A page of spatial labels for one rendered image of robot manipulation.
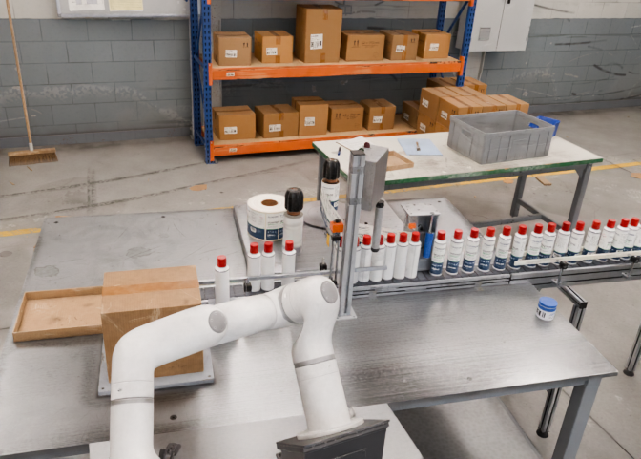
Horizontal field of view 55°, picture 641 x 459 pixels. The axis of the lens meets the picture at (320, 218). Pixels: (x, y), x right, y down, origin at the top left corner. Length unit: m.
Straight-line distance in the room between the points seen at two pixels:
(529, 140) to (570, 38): 4.52
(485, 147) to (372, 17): 3.32
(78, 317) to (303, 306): 1.05
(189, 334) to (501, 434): 1.85
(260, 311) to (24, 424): 0.83
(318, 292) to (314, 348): 0.16
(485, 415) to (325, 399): 1.43
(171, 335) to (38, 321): 1.12
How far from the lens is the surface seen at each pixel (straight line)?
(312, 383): 1.75
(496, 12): 7.55
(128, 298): 2.04
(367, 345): 2.31
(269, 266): 2.41
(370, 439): 1.75
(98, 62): 6.52
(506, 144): 4.30
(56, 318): 2.52
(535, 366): 2.40
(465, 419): 3.02
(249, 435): 1.97
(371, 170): 2.16
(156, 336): 1.46
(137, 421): 1.42
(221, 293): 2.27
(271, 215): 2.77
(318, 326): 1.74
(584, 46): 9.03
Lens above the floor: 2.24
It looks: 26 degrees down
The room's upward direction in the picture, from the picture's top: 4 degrees clockwise
